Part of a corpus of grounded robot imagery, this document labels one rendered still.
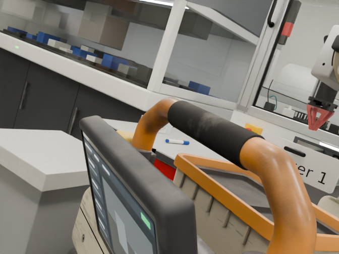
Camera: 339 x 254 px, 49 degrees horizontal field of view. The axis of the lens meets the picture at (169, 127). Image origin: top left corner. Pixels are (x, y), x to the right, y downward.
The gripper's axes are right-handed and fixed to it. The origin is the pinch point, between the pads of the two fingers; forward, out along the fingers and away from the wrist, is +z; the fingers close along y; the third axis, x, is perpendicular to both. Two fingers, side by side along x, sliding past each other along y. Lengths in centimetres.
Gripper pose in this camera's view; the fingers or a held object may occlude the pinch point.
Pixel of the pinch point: (313, 127)
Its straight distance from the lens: 128.2
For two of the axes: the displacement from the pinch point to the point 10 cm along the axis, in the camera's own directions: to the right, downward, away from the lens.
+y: 6.3, 0.6, 7.8
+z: -3.0, 9.4, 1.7
